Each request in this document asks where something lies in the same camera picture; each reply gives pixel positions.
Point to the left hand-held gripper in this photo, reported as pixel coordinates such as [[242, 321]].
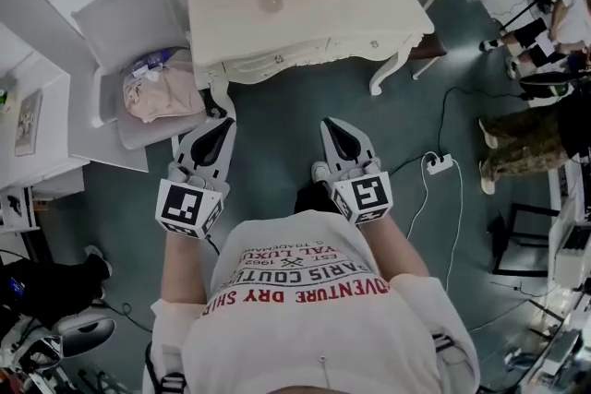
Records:
[[184, 207]]

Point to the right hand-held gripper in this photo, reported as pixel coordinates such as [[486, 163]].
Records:
[[365, 198]]

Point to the person's left forearm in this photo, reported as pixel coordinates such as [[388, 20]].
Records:
[[184, 265]]

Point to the person's right forearm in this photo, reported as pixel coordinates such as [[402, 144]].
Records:
[[397, 249]]

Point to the cream dressing table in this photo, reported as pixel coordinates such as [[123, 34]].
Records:
[[323, 18]]

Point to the person's white shoe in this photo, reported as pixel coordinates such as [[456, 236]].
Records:
[[319, 171]]

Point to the person's black trousers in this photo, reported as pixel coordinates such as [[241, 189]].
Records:
[[309, 200]]

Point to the pink folded clothes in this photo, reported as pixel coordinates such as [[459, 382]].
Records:
[[161, 94]]

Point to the purple plastic bag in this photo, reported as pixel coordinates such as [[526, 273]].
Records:
[[154, 60]]

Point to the brown wooden chair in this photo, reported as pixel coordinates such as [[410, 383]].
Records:
[[427, 44]]

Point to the white chair with grey cushion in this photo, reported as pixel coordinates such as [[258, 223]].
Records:
[[124, 18]]

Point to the white cabinet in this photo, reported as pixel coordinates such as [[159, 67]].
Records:
[[46, 106]]

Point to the framed picture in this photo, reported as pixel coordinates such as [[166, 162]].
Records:
[[27, 122]]

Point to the person's white printed T-shirt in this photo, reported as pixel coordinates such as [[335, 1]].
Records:
[[300, 337]]

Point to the white box with black print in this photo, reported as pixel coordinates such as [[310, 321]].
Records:
[[16, 207]]

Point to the white machine housing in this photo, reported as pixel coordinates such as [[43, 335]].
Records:
[[78, 332]]

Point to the white equipment box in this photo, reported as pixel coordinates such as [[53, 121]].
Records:
[[572, 244]]

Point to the white metal rack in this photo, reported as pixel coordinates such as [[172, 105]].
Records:
[[554, 337]]

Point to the black metal frame stand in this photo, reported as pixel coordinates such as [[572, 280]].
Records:
[[503, 240]]

